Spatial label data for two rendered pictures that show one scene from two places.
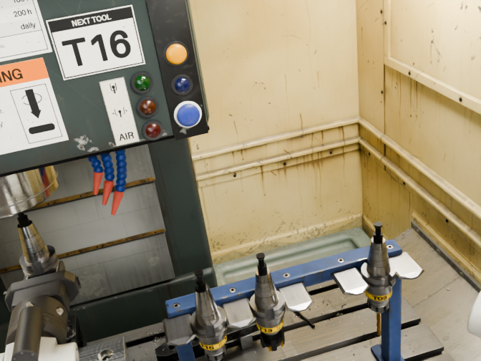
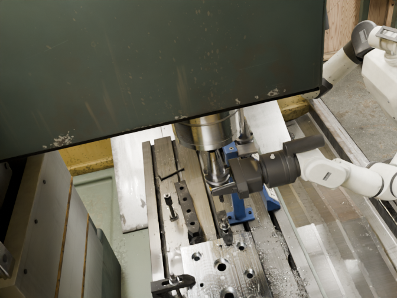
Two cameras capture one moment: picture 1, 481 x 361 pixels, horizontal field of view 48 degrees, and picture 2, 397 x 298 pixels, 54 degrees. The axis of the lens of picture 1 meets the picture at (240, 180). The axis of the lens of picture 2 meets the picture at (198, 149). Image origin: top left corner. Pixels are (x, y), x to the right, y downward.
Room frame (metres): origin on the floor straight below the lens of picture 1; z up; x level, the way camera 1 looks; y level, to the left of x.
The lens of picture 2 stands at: (0.74, 1.06, 2.01)
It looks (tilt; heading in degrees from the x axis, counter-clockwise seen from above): 40 degrees down; 278
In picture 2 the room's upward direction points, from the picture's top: 12 degrees counter-clockwise
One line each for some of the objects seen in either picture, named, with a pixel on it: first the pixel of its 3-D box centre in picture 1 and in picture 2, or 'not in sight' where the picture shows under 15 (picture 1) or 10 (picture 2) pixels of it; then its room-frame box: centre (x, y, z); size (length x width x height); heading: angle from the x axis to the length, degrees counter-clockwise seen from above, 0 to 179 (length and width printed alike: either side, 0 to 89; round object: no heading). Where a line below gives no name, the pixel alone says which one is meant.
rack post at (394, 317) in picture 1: (391, 312); not in sight; (0.85, -0.28, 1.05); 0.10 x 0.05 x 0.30; 10
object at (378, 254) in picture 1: (378, 254); not in sight; (0.79, -0.23, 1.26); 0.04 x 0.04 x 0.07
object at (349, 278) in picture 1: (351, 282); not in sight; (0.78, -0.18, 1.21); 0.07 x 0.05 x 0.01; 10
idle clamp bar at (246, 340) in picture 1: (210, 343); (188, 210); (0.96, 0.13, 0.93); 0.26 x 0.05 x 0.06; 105
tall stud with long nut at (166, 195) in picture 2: not in sight; (170, 205); (1.02, 0.13, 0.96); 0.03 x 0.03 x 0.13
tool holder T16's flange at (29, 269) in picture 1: (39, 261); (216, 173); (0.81, 0.38, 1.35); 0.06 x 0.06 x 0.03
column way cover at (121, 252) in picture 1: (74, 223); (67, 259); (1.24, 0.46, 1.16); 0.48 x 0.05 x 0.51; 100
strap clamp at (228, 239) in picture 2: not in sight; (225, 232); (0.82, 0.27, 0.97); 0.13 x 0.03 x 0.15; 100
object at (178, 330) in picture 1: (179, 331); (248, 148); (0.72, 0.15, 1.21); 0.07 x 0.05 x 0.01; 10
